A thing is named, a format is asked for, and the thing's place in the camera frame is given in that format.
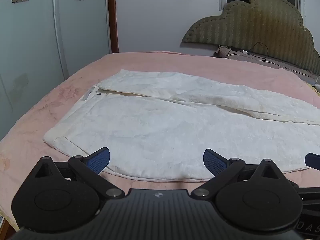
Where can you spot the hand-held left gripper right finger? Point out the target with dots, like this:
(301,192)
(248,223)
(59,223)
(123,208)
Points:
(213,162)

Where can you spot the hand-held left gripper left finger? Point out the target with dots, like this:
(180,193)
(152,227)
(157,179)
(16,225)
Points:
(98,160)

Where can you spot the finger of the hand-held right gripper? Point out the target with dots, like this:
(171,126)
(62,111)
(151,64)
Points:
(313,160)

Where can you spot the white pants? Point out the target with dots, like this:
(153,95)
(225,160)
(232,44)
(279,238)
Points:
(150,130)

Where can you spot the pink blanket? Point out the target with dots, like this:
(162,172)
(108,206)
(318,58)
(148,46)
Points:
(37,120)

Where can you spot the pale yellow bed sheet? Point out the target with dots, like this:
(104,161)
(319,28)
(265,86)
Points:
(6,221)

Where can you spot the beige pillow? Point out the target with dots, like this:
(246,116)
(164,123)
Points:
(255,58)

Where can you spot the glass wardrobe door with flowers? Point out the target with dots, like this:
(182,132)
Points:
(32,42)

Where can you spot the olive padded headboard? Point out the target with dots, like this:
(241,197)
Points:
(250,25)

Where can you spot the brown wooden door frame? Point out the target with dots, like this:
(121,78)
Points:
(113,17)

